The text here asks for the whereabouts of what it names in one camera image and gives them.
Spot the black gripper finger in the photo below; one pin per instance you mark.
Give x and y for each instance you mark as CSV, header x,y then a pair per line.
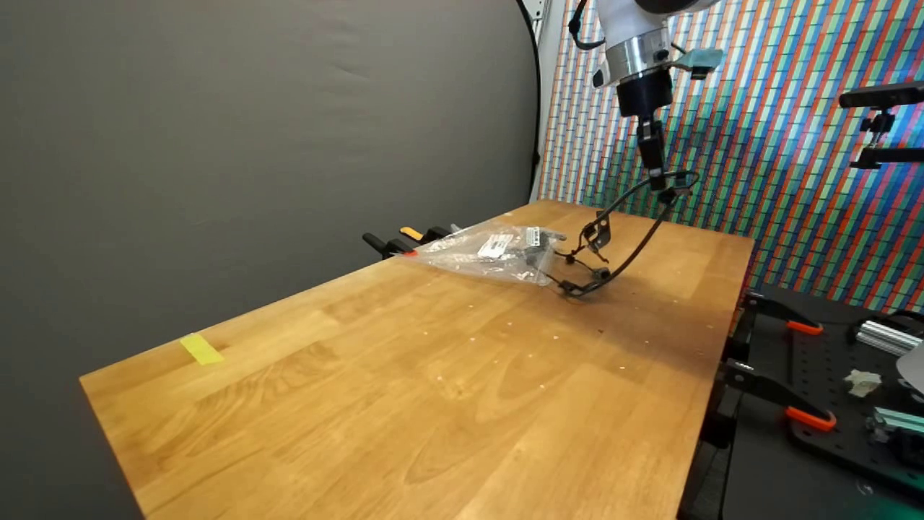
x,y
657,177

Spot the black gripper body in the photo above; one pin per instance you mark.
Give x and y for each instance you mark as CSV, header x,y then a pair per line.
x,y
641,99

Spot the clear plastic bag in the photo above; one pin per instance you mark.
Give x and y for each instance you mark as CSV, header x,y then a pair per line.
x,y
501,254

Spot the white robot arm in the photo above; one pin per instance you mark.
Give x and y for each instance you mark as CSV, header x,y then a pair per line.
x,y
638,66

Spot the far black orange clamp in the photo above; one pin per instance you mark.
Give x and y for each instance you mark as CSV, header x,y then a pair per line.
x,y
790,317

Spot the black orange clamp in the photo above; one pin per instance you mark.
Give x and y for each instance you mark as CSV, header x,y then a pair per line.
x,y
798,408
790,317

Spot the near black orange clamp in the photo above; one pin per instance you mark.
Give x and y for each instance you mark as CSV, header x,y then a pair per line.
x,y
798,408

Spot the clamp at far edge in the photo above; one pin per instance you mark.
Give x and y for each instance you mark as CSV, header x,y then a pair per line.
x,y
405,241

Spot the black perforated side table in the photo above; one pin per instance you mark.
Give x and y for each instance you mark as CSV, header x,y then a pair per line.
x,y
791,428

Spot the yellow tape piece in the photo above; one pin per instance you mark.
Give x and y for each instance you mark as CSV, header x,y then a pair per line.
x,y
199,350

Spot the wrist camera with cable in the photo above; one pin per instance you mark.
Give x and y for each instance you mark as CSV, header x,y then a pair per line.
x,y
697,63

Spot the black camera stand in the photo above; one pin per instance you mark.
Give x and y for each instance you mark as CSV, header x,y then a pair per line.
x,y
879,124

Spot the white metal bracket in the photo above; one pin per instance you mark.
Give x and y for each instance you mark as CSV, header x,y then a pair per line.
x,y
886,340

